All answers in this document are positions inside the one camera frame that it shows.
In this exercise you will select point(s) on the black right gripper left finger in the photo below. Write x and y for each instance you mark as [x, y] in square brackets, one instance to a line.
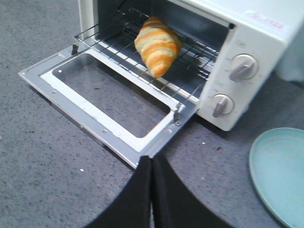
[132, 207]

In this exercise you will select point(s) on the upper oven control knob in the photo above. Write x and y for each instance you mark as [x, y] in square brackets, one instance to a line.
[243, 67]

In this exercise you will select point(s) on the wire oven rack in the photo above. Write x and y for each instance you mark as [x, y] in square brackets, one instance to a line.
[114, 38]

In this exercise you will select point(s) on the white Toshiba toaster oven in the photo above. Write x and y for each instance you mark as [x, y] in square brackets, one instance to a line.
[248, 38]

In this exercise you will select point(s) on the striped croissant bread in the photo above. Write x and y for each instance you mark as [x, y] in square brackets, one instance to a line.
[158, 46]

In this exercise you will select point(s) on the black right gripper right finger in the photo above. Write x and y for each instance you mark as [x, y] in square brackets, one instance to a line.
[174, 206]

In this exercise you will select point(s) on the lower oven control knob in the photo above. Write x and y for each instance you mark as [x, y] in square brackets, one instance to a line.
[223, 105]

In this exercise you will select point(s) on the glass oven door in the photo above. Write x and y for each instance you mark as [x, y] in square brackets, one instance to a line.
[129, 115]

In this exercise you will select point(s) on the light green plate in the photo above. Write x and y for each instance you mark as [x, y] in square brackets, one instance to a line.
[276, 163]

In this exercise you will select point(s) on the oven control knob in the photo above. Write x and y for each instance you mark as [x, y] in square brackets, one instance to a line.
[243, 67]
[223, 105]

